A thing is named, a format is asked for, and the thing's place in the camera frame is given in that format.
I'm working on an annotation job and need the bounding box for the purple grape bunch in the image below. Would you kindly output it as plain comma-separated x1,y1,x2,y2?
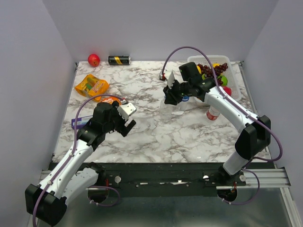
197,62,229,86

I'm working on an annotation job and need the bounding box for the white fruit basket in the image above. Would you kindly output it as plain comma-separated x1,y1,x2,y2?
187,55,241,101

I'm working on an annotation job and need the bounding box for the orange snack bag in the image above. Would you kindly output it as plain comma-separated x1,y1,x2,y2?
74,74,110,97

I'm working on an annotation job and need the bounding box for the black gold can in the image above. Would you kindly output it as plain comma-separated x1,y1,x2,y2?
108,56,131,65

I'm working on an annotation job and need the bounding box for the purple cable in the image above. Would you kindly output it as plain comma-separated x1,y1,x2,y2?
162,46,284,163
32,94,126,227

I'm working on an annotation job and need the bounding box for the red label plastic bottle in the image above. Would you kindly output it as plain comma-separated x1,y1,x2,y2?
206,106,221,121

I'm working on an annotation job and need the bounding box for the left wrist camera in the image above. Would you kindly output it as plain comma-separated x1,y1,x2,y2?
117,103,137,121

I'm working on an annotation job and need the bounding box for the purple toothpaste box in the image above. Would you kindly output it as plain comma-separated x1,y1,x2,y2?
71,115,92,130

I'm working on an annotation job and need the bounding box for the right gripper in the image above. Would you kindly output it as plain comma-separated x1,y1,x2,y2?
162,78,191,106

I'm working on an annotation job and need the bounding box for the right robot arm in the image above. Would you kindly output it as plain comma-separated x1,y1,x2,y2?
163,62,271,185

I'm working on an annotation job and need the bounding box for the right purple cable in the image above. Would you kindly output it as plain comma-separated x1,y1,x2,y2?
162,46,284,163

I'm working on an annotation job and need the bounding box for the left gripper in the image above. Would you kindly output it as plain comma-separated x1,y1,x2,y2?
104,101,136,137

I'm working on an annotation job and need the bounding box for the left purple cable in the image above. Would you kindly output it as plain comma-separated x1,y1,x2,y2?
32,94,126,227

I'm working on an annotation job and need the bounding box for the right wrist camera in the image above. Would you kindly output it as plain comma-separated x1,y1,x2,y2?
159,70,175,89

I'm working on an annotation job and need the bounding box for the orange razor box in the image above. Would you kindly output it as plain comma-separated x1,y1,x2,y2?
99,96,121,105

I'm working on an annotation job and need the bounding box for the blue label plastic bottle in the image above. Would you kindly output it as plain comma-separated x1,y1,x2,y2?
182,96,189,102

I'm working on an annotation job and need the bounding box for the red apple in basket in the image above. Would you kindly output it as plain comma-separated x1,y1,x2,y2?
222,86,232,96

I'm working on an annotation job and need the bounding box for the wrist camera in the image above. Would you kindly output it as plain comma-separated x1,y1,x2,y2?
117,103,137,121
159,70,175,89

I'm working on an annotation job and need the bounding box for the clear plastic bottle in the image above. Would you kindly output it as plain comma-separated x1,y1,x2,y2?
159,98,173,123

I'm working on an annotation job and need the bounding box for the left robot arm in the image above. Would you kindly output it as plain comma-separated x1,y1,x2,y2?
25,101,137,226

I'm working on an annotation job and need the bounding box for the green apple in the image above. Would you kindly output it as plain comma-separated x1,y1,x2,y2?
217,75,228,87

